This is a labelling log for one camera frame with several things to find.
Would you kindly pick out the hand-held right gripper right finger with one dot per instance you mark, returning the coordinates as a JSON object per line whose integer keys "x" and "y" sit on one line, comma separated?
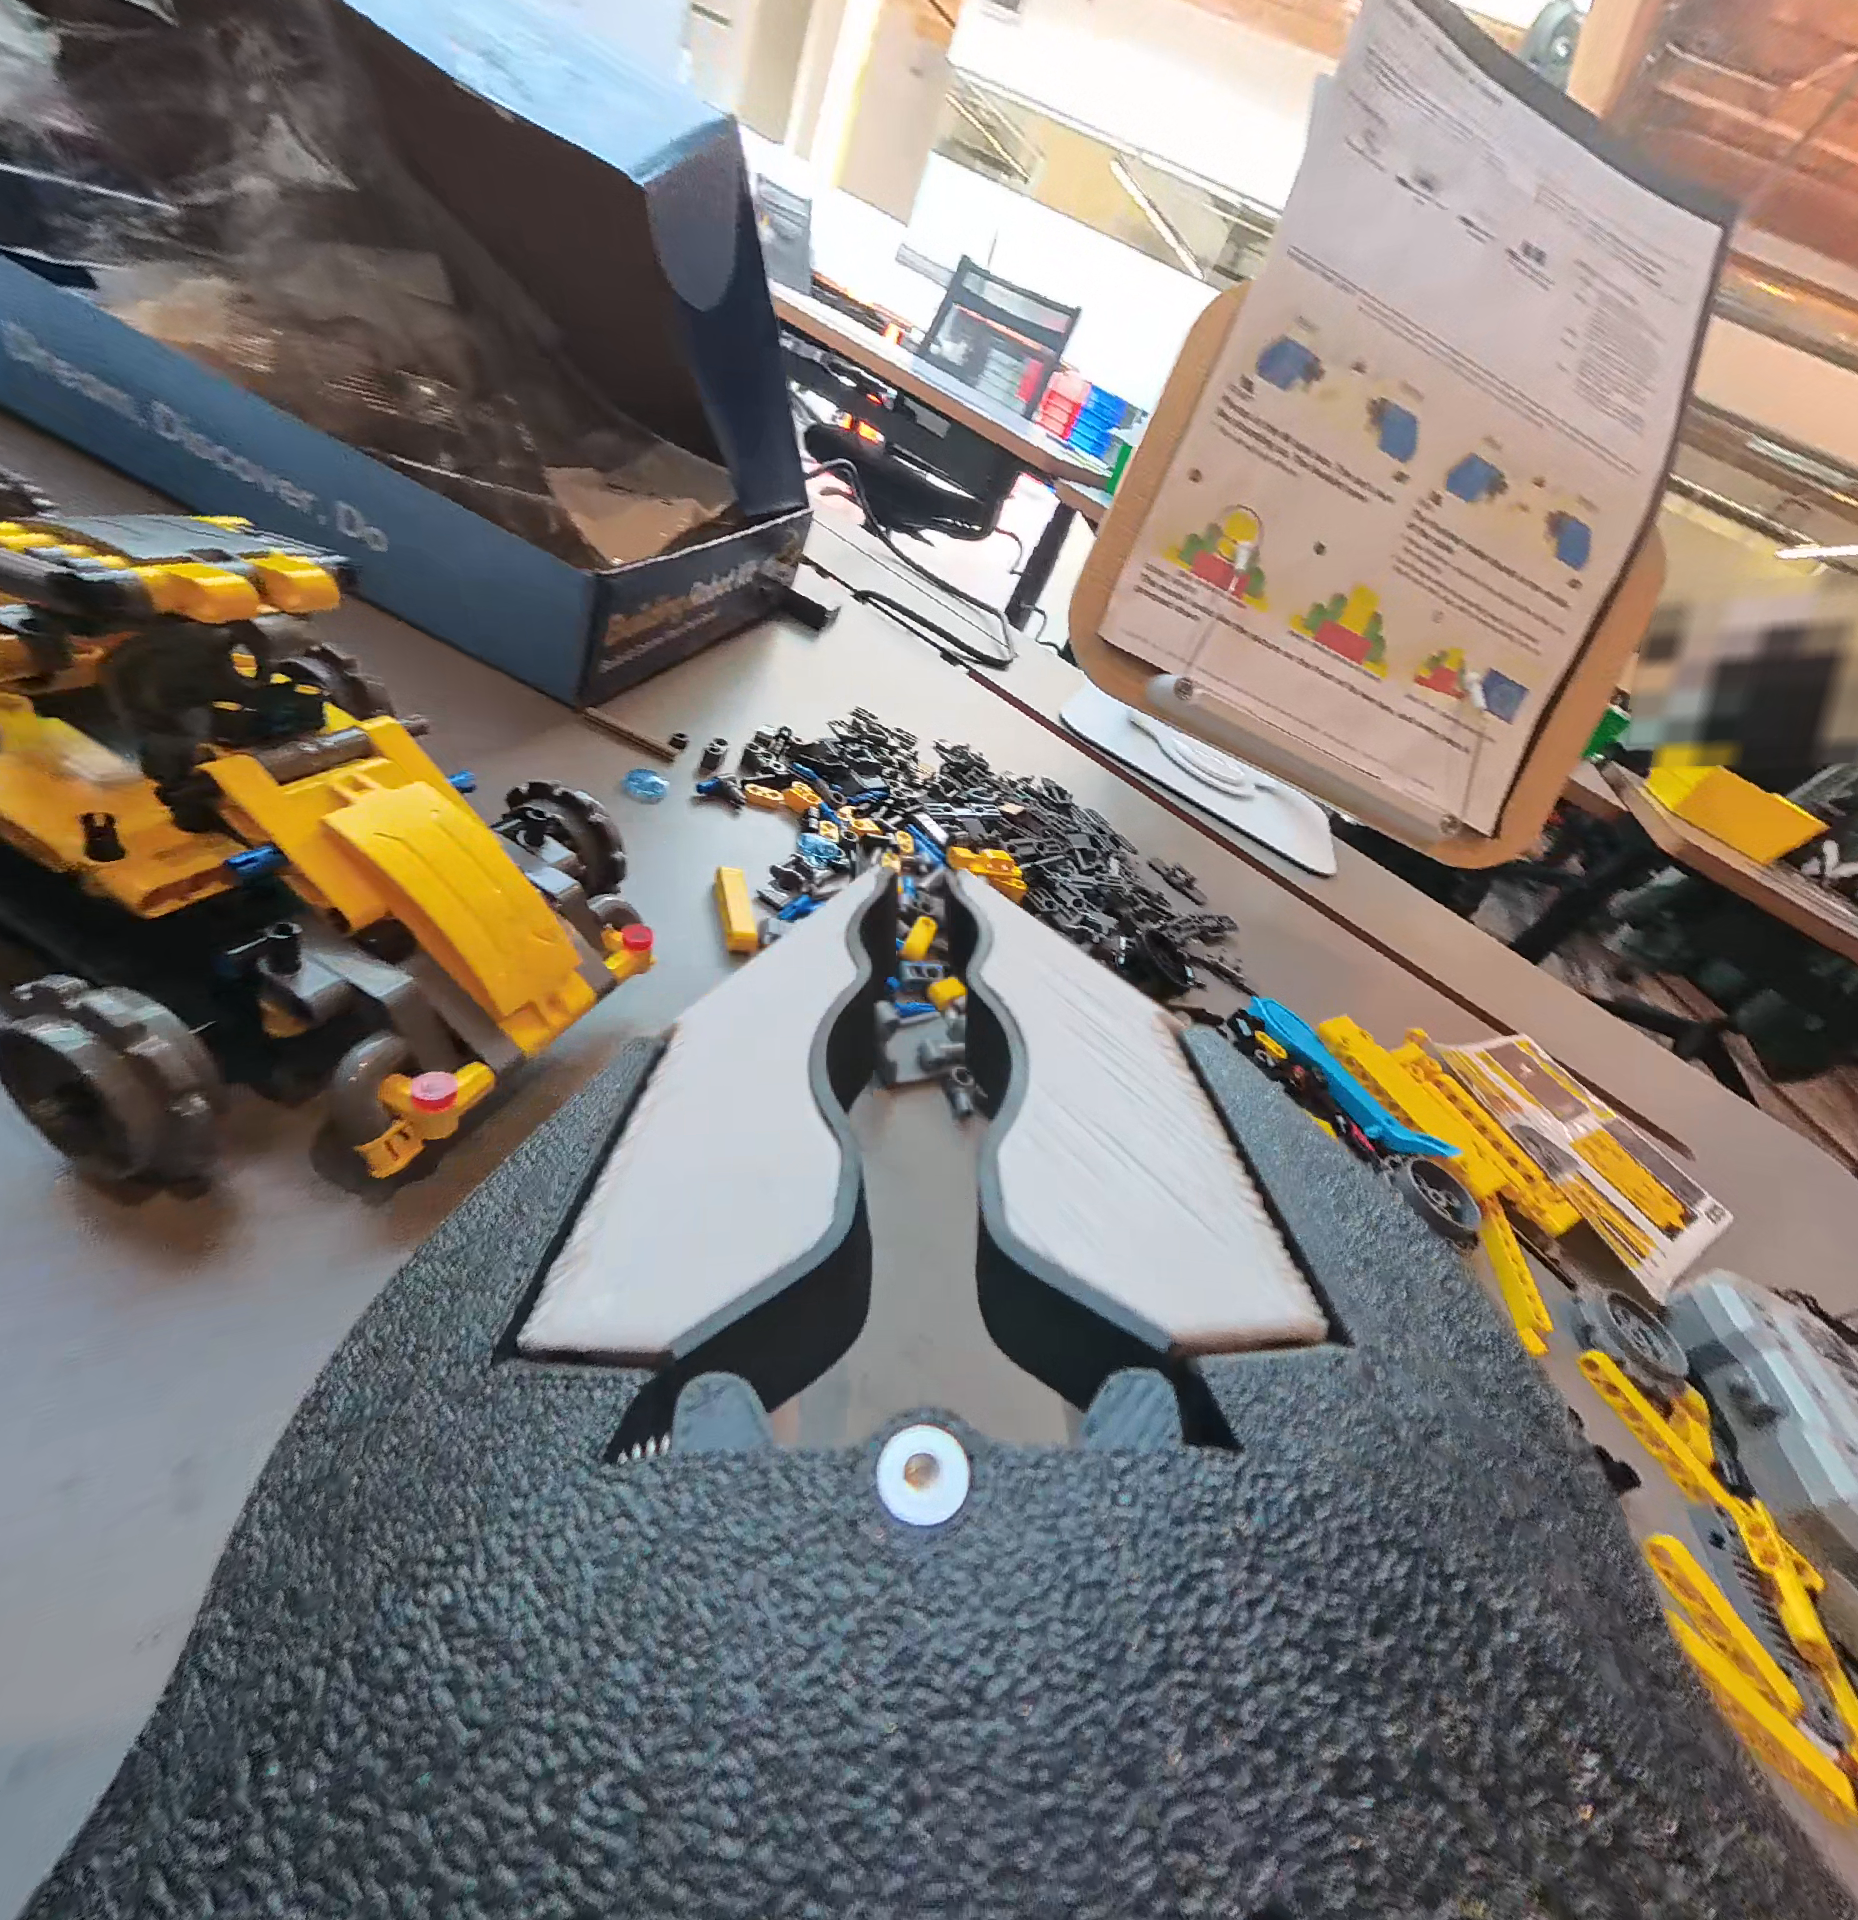
{"x": 1154, "y": 1170}

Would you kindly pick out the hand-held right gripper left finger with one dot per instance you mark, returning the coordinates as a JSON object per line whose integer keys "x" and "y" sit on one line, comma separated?
{"x": 705, "y": 1170}

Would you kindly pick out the yellow black brick vehicle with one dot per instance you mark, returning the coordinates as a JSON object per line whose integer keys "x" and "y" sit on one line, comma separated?
{"x": 343, "y": 854}

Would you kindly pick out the grey desk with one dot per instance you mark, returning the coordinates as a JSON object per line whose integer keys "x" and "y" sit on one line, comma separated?
{"x": 196, "y": 1320}

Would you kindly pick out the short yellow brick beam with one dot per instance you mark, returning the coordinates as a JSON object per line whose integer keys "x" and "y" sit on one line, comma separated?
{"x": 737, "y": 909}

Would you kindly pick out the black brick wheel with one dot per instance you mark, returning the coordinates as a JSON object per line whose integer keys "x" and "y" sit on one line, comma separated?
{"x": 1439, "y": 1194}

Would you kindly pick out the pile of small brick parts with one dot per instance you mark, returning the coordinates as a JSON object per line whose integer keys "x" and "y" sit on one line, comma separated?
{"x": 1019, "y": 841}

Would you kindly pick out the grey motor brick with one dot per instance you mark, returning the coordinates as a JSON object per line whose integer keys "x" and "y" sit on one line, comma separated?
{"x": 1784, "y": 1393}

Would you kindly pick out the yellow bin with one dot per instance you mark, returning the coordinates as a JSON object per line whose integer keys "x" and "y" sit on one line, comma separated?
{"x": 1733, "y": 808}

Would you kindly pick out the large yellow and blue parts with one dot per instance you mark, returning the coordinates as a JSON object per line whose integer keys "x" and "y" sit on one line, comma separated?
{"x": 1740, "y": 1575}

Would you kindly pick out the row of red blue bins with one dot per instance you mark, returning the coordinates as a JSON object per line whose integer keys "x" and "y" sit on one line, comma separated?
{"x": 1086, "y": 409}

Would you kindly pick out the printed instruction sheet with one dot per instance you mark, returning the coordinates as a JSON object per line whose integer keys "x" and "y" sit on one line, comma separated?
{"x": 1439, "y": 450}

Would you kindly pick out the background table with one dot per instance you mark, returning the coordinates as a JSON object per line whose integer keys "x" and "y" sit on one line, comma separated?
{"x": 929, "y": 374}

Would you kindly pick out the blue cardboard box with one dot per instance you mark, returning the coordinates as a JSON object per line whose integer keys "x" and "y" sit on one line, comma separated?
{"x": 271, "y": 450}

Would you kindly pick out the clear plastic bag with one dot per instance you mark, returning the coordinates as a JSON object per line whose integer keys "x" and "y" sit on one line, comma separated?
{"x": 299, "y": 255}

